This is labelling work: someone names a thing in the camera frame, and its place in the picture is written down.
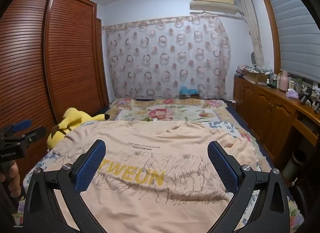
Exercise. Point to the cream wall air conditioner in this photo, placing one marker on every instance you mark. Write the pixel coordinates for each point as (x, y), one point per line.
(212, 0)

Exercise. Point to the brown cardboard box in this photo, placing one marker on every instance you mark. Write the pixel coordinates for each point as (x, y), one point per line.
(190, 96)

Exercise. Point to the translucent green bottle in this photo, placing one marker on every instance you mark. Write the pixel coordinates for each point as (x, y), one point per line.
(299, 85)

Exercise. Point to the blue tissue pack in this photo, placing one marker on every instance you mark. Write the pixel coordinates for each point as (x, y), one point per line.
(188, 89)

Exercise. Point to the small grey tripod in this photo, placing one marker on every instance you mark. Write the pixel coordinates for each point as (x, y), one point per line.
(305, 97)

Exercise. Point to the grey trash bin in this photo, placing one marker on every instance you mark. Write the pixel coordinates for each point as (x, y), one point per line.
(293, 165)

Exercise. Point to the cream floral blanket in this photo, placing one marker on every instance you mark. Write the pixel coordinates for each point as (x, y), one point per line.
(175, 112)

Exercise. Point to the wooden louvered wardrobe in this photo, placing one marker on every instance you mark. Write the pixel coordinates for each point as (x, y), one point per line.
(62, 60)

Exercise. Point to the pile of printed cloths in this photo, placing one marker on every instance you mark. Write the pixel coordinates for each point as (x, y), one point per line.
(242, 69)

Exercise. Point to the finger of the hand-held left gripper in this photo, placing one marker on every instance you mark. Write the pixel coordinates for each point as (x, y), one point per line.
(21, 125)
(35, 132)

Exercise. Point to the grey window blind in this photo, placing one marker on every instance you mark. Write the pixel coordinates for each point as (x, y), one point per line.
(292, 35)

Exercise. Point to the open cardboard box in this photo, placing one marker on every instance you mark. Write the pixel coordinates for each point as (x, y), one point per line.
(255, 75)

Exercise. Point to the yellow plush toy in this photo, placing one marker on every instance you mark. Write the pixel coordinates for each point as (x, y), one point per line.
(70, 120)

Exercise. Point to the person's left hand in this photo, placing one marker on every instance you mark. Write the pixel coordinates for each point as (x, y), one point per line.
(13, 176)

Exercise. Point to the pink bottle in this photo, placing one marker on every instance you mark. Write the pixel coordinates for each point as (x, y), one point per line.
(284, 82)

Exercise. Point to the beige printed t-shirt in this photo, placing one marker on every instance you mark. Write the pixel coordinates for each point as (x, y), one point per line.
(150, 198)

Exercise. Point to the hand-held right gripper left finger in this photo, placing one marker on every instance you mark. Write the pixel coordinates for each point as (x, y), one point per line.
(91, 165)

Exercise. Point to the blue floral bedsheet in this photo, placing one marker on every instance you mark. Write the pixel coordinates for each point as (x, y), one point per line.
(50, 156)

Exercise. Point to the tied floral curtain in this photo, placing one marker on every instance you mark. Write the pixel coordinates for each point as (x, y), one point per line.
(252, 27)

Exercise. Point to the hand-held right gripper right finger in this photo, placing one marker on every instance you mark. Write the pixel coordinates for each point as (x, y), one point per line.
(220, 162)

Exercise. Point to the small grey fan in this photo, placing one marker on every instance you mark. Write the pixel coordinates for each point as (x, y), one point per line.
(253, 59)

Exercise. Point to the purple cloth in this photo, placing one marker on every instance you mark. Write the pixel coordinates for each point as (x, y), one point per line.
(292, 94)

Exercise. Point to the wooden sideboard cabinet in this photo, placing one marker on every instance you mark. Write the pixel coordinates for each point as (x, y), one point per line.
(262, 107)

